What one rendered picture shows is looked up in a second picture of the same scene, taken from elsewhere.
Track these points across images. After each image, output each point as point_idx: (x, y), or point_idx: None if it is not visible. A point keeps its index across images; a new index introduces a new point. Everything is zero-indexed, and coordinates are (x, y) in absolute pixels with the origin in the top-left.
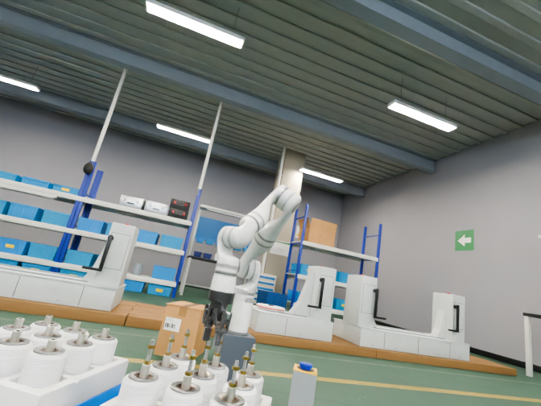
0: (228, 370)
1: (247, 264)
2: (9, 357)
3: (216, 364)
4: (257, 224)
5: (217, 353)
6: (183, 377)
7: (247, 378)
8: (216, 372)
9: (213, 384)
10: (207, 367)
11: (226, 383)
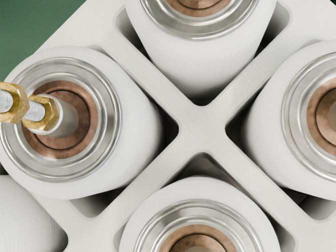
0: (108, 61)
1: None
2: None
3: (75, 118)
4: None
5: (42, 114)
6: (29, 249)
7: (249, 22)
8: (134, 146)
9: (272, 227)
10: (87, 179)
11: (315, 181)
